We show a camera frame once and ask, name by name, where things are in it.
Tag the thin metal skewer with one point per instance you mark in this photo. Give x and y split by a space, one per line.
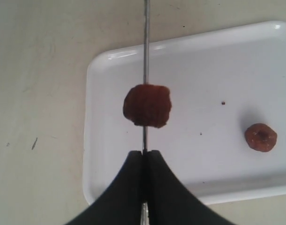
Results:
144 213

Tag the white rectangular plastic tray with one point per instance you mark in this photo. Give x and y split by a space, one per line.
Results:
221 83

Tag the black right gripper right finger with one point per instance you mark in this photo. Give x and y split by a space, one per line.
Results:
170 202

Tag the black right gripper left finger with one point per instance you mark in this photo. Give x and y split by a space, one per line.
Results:
120 203

